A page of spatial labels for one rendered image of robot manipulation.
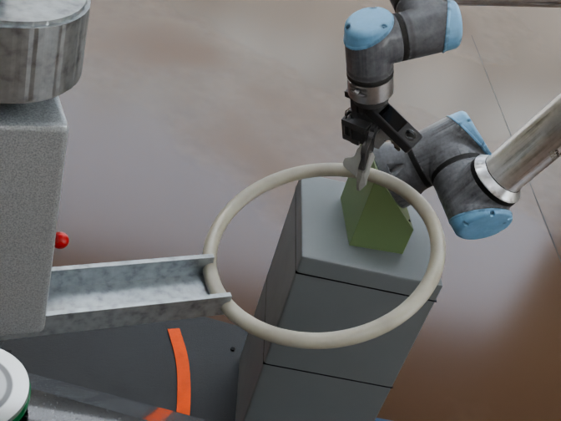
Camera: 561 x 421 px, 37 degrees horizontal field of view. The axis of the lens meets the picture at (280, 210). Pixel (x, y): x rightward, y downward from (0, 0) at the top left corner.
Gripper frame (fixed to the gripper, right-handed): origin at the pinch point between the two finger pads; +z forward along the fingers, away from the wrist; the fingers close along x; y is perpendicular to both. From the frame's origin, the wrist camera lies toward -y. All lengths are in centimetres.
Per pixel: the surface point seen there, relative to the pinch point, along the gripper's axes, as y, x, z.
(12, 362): 36, 75, 10
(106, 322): 17, 63, -4
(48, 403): 29, 75, 17
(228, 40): 242, -187, 157
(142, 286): 21, 51, 0
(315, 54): 206, -224, 178
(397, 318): -23.0, 29.0, 2.4
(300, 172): 16.4, 7.3, 2.5
